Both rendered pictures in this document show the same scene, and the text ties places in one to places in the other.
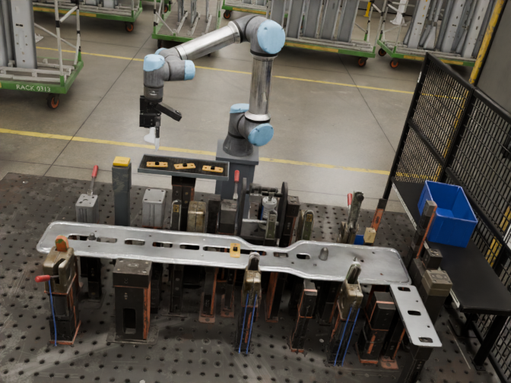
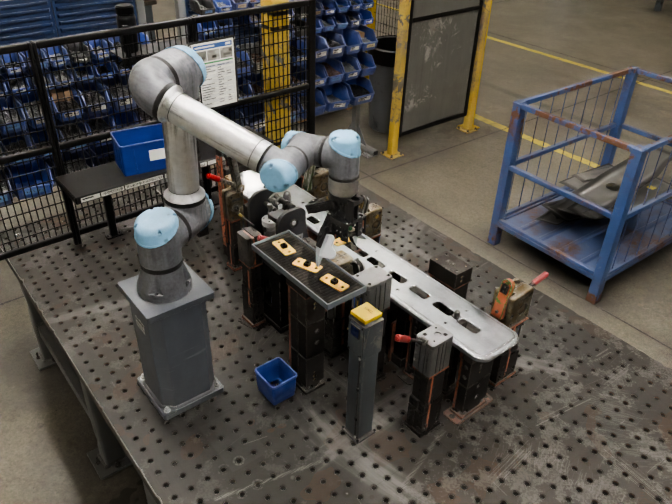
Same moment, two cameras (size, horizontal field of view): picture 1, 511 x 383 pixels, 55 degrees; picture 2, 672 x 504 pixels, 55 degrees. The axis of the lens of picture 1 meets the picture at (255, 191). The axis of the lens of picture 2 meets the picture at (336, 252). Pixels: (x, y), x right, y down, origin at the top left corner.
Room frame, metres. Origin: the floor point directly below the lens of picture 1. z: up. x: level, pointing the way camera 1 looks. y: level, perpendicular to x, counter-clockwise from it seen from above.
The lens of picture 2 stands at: (2.57, 1.60, 2.21)
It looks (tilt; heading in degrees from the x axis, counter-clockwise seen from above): 34 degrees down; 236
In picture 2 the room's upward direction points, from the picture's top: 2 degrees clockwise
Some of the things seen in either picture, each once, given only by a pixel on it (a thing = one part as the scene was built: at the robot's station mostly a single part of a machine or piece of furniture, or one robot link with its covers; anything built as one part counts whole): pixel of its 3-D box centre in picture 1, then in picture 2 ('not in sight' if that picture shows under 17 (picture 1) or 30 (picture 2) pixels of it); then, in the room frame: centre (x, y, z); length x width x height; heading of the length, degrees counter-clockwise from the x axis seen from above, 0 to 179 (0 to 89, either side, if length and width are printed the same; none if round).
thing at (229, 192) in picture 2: (340, 258); (235, 229); (1.69, -0.40, 0.88); 0.07 x 0.06 x 0.35; 6
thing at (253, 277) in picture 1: (247, 309); (367, 246); (1.31, -0.03, 0.87); 0.12 x 0.09 x 0.35; 6
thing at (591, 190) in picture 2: not in sight; (614, 175); (-0.83, -0.38, 0.47); 1.20 x 0.80 x 0.95; 4
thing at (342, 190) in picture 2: (153, 91); (344, 184); (1.76, 0.44, 1.48); 0.08 x 0.08 x 0.05
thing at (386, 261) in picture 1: (230, 251); (348, 243); (1.47, 0.06, 1.00); 1.38 x 0.22 x 0.02; 96
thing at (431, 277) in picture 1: (424, 312); not in sight; (1.42, -0.71, 0.88); 0.08 x 0.08 x 0.36; 6
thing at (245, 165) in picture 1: (233, 185); (173, 339); (2.14, 0.11, 0.90); 0.21 x 0.21 x 0.40; 5
